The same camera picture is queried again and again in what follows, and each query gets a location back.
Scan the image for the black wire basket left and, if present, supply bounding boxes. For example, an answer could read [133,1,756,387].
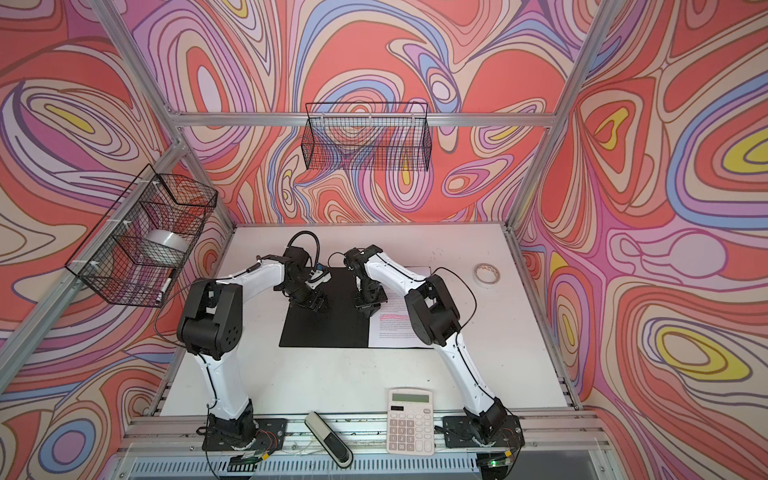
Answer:
[65,166,218,308]

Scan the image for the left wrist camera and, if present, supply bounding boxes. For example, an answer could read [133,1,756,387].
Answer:
[307,265,331,289]

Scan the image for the white desk calculator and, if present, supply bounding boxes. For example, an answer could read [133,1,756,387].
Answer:
[386,388,435,457]

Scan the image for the white tape roll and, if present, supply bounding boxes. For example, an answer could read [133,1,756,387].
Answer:
[473,262,501,289]

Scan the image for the marker pen in basket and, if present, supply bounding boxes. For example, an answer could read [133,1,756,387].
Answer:
[155,269,176,305]

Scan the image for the blue file folder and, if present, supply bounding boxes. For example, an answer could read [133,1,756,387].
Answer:
[279,268,370,349]

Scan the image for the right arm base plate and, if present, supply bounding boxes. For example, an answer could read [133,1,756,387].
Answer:
[441,414,526,451]

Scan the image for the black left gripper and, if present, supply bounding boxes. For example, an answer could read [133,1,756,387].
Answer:
[280,279,332,312]

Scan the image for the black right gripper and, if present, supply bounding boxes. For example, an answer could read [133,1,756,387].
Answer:
[352,278,389,317]

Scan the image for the black wire basket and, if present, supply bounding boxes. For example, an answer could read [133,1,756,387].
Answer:
[301,100,432,172]
[65,166,218,308]

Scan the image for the grey black stapler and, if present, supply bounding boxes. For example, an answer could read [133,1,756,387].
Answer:
[304,412,354,469]

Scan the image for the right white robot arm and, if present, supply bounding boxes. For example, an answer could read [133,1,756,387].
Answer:
[344,245,509,445]

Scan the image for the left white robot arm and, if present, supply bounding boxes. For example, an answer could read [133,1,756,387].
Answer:
[177,230,329,448]

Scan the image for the printed paper files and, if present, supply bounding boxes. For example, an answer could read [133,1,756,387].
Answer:
[368,280,429,349]

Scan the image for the black wire basket back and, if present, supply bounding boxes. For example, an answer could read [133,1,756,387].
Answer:
[301,100,432,172]

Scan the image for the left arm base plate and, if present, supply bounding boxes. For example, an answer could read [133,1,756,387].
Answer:
[198,417,288,453]

